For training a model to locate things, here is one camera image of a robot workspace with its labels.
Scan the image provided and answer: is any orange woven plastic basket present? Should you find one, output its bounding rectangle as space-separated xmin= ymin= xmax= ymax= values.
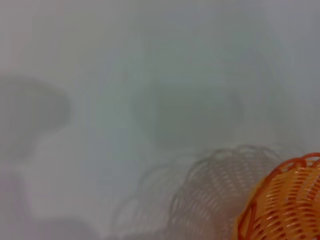
xmin=236 ymin=152 xmax=320 ymax=240

